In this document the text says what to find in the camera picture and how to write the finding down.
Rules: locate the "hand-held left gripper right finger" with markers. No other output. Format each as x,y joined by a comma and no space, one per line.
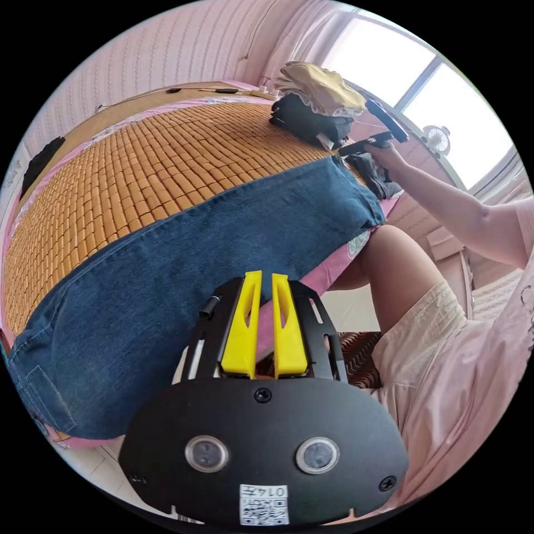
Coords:
290,342

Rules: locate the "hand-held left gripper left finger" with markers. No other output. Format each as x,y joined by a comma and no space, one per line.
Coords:
240,333

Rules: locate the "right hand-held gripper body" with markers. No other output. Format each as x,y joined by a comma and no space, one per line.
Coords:
386,121

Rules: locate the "blue jeans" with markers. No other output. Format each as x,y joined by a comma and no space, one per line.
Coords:
175,267

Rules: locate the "person's right forearm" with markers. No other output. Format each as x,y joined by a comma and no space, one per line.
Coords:
442,192

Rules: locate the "person's right hand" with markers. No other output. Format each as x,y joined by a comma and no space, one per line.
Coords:
390,156

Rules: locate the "window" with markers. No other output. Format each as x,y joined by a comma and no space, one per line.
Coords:
421,83

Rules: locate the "white fan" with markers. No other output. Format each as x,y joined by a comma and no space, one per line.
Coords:
436,140

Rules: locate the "dark grey garment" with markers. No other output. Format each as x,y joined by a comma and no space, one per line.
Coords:
375,177

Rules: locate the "pile of clothes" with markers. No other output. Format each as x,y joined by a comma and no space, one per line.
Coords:
321,100

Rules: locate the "brown patterned floor mat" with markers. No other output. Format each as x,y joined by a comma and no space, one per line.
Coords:
359,356

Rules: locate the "person's body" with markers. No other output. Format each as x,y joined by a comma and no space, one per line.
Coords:
450,375

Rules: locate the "bed with woven mat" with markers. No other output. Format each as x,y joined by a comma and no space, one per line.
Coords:
167,158

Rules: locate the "black garment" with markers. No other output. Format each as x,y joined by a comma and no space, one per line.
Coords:
39,164

